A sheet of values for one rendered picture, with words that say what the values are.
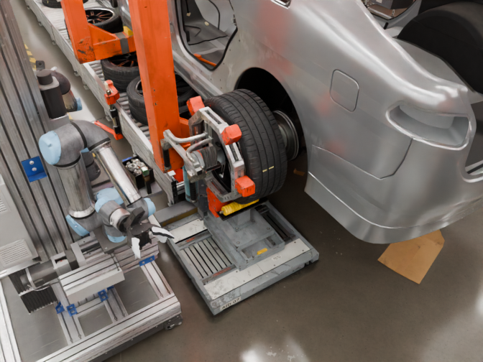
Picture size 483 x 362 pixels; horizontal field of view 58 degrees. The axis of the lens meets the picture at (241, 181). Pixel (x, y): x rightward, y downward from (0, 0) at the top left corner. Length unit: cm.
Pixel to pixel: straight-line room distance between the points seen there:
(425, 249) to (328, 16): 195
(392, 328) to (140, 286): 154
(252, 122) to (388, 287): 147
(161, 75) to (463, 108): 160
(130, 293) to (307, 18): 181
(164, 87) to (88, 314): 138
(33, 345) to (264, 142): 165
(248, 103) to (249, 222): 93
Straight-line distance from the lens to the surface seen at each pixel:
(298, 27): 217
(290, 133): 261
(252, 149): 230
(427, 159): 189
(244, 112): 236
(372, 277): 313
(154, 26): 251
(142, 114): 390
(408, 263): 328
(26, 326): 283
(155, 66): 259
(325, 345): 279
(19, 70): 187
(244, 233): 296
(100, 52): 461
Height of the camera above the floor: 241
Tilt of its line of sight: 41 degrees down
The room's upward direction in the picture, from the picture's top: straight up
